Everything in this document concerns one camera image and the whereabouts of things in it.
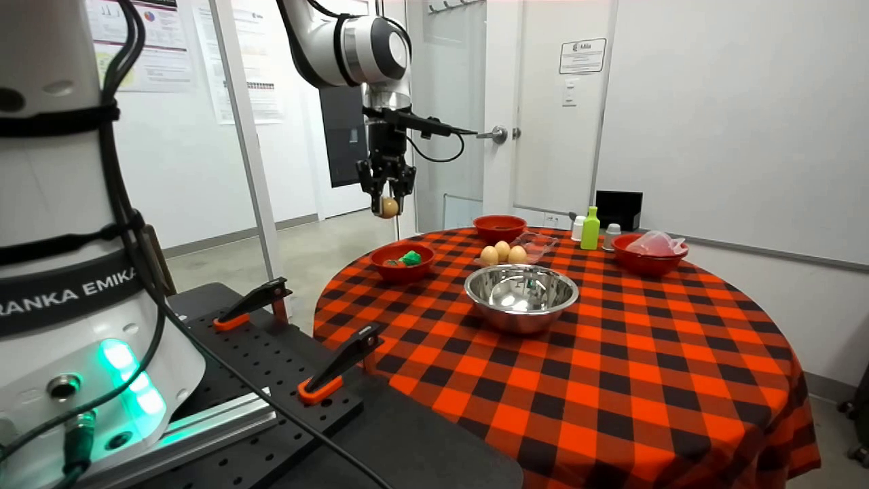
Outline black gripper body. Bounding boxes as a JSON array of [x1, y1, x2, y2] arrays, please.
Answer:
[[355, 109, 420, 194]]

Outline red bowl with green item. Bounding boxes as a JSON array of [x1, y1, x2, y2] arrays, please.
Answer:
[[370, 239, 439, 284]]

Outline empty red bowl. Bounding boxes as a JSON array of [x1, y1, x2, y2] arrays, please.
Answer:
[[472, 211, 529, 246]]

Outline stainless steel bowl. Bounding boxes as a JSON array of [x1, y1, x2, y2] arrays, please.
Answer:
[[461, 261, 584, 340]]

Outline red bowl with plastic bag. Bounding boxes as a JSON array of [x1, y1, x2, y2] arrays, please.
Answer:
[[611, 230, 691, 279]]

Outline white metal pole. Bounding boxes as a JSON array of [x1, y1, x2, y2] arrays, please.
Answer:
[[207, 0, 285, 284]]

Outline white door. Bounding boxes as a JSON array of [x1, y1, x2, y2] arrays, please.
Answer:
[[480, 0, 618, 230]]

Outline clear plastic container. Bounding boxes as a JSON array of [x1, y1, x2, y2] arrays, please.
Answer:
[[518, 227, 565, 266]]

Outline orange black bar clamp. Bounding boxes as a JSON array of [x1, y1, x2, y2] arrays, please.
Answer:
[[209, 273, 295, 336], [295, 321, 389, 408]]

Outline green bottle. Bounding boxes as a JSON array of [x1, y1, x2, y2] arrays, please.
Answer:
[[579, 204, 606, 254]]

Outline black box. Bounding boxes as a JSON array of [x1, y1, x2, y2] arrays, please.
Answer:
[[594, 188, 647, 234]]

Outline black perforated mounting board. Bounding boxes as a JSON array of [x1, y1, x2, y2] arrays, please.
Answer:
[[133, 303, 366, 489]]

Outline white door sign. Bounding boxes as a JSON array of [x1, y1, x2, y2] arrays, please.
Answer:
[[557, 35, 611, 79]]

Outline pink clear plastic bag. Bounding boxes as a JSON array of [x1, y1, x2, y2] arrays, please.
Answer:
[[625, 227, 679, 257]]

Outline dark grey robot platform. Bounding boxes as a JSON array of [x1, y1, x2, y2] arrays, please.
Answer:
[[133, 279, 526, 489]]

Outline orange black checkered tablecloth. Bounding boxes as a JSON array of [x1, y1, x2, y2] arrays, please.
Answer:
[[309, 222, 825, 489]]

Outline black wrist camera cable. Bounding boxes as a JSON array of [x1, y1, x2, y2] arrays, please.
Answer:
[[405, 126, 470, 167]]

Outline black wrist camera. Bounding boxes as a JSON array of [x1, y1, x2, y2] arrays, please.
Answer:
[[360, 102, 482, 144]]

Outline silver door handle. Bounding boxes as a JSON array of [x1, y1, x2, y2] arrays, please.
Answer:
[[476, 125, 524, 145]]

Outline white paper wall notice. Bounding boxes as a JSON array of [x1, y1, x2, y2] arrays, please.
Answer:
[[192, 0, 287, 126]]

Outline wall poster with coloured print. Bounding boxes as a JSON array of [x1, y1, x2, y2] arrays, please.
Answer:
[[83, 0, 197, 94]]

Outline silver aluminium rail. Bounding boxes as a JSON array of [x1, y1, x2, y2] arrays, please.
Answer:
[[79, 387, 283, 489]]

